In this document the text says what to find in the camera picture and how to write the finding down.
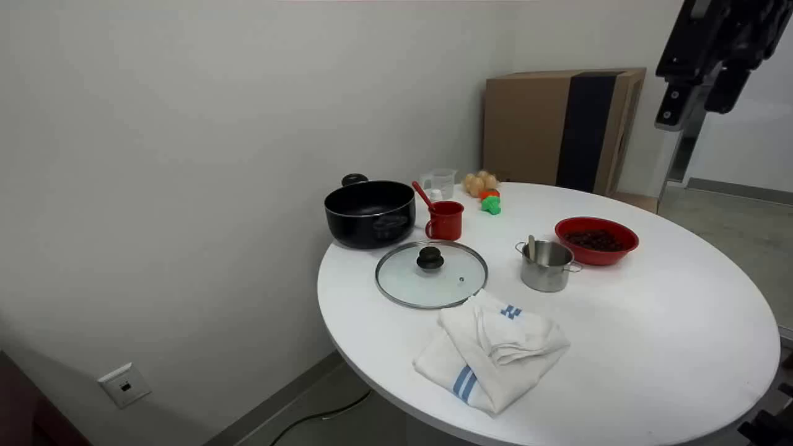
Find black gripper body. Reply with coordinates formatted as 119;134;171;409
654;0;793;81

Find red orange bowl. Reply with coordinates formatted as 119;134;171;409
554;215;642;267

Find dark coffee beans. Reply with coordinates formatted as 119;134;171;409
565;228;631;252

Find small silver steel pot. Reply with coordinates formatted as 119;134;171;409
517;235;580;295

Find glass lid with black knob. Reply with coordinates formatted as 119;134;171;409
372;237;492;313

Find red plastic spoon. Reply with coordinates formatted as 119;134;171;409
409;178;440;211

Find black cooking pot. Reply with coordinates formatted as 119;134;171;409
323;171;420;251

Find upright brown cardboard sheet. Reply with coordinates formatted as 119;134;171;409
481;67;649;197

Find red cup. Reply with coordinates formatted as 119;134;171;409
424;197;467;242

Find white towel with blue stripes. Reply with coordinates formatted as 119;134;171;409
412;290;574;417

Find black metal stand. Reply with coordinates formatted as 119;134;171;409
737;331;793;446

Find grey metal door frame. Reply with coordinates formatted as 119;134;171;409
665;122;707;188

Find black floor cable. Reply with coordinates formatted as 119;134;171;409
268;388;374;446

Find white wall socket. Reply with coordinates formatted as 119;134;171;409
97;360;155;412

